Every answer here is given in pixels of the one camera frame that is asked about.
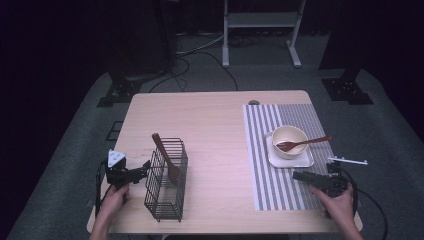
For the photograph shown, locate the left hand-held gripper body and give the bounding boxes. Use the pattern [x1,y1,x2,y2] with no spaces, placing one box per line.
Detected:
[105,149,144,191]

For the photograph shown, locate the brown wooden spatula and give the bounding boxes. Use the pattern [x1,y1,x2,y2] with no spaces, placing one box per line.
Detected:
[151,132,182,187]

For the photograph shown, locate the white square plate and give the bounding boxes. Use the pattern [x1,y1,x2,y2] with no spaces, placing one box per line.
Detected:
[264,131,315,169]

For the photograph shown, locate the white metal stand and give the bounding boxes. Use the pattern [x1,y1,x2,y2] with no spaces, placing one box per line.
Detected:
[221,0,307,69]

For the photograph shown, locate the black floor cable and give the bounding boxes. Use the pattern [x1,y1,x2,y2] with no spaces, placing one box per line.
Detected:
[148,57,191,94]
[176,50,239,92]

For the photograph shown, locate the black square floor frame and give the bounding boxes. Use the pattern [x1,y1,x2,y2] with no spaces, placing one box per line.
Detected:
[105,120,125,142]

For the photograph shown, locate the person's right hand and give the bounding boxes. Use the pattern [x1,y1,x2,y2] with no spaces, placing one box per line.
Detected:
[309,182,355,221]

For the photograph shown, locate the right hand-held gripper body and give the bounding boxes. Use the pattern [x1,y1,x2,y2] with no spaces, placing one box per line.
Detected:
[321,155,369,199]

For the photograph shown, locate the grey striped placemat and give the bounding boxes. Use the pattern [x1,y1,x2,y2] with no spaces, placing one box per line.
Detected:
[242,103,358,212]

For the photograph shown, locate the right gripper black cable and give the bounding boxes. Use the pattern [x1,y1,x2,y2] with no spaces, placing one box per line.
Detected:
[339,166,390,240]

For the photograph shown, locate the cream bowl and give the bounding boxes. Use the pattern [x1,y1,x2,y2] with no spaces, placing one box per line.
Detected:
[271,124,310,160]

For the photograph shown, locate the person's left hand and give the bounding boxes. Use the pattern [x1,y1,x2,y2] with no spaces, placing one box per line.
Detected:
[99,183,131,222]

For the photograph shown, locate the grey floor cable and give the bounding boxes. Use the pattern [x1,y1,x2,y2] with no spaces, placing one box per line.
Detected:
[175,32,225,56]

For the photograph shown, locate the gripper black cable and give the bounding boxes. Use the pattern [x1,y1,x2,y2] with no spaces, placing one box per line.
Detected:
[339,166,390,240]
[94,159,108,218]

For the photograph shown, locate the brown wooden spoon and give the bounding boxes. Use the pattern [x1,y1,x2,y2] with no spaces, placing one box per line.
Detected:
[275,134,334,153]

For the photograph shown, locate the black stand base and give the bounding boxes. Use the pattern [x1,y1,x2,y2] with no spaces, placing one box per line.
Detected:
[96,68,144,109]
[320,66,375,106]

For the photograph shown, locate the black wire basket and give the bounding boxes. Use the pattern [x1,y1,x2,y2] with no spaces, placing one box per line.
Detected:
[143,137,189,223]

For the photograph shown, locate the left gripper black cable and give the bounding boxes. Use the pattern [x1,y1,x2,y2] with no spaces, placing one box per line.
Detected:
[94,159,108,218]

